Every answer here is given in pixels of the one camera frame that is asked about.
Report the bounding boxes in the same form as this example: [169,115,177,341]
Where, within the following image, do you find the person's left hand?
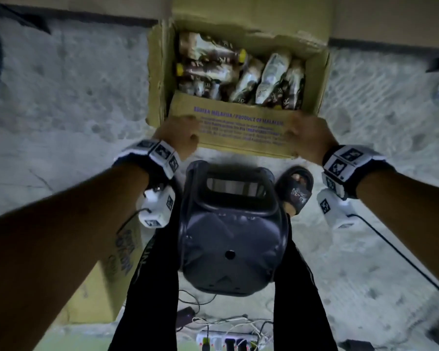
[152,115,202,161]

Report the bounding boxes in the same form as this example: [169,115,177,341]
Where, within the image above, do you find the person's right hand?
[283,111,339,166]

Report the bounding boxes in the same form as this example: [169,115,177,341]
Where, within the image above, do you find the cardboard box of coffee bottles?
[146,0,334,160]

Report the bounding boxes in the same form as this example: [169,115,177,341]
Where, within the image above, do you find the coffee bottles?
[174,31,307,111]

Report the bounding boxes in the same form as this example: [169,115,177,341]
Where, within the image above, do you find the person's left forearm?
[0,164,151,351]

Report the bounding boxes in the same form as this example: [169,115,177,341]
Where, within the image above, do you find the person's right forearm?
[355,170,439,293]

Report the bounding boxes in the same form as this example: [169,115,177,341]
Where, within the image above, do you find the person's right black sandal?
[274,166,315,217]

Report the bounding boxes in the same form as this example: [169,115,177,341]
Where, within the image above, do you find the person's right leg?
[272,215,340,351]

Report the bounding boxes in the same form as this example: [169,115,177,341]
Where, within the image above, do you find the person's leg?
[272,215,340,351]
[108,200,182,351]

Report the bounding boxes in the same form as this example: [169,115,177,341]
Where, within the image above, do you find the person's left leg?
[108,200,182,351]

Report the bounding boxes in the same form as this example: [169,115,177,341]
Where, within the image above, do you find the black marker wrist band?
[112,138,182,180]
[321,144,397,200]

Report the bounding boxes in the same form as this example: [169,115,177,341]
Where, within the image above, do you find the dark plastic stool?
[178,159,290,298]

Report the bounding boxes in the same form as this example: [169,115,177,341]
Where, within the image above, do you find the white power strip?
[196,331,259,351]

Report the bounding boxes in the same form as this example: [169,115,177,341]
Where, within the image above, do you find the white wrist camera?
[136,184,178,229]
[316,188,360,231]

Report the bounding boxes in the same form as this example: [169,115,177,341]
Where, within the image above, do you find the black camera cable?
[347,214,439,305]
[116,207,151,235]

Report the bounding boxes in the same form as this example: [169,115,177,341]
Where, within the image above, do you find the black floor cable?
[175,288,217,332]

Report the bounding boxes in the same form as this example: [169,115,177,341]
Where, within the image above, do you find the white floor cable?
[199,314,276,349]

